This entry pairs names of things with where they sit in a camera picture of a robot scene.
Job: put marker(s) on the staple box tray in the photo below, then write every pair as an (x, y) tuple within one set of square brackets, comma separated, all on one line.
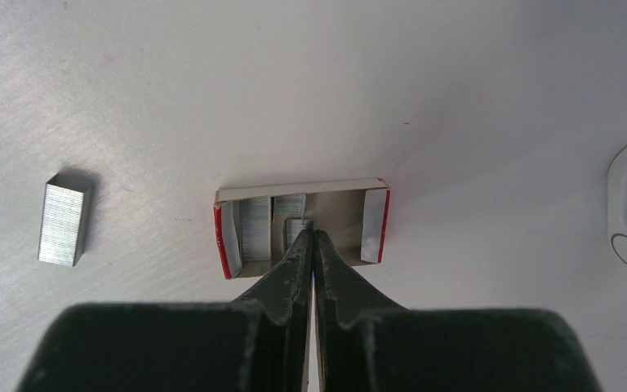
[(354, 213)]

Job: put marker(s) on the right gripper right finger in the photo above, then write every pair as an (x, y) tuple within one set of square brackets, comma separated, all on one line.
[(368, 342)]

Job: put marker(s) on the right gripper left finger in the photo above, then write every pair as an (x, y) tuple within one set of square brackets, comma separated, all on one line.
[(257, 342)]

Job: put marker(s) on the small silver staple piece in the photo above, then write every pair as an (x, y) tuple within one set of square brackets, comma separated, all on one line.
[(292, 206)]

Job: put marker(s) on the silver staple strip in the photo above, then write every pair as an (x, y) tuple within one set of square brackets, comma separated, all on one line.
[(255, 226), (65, 216)]

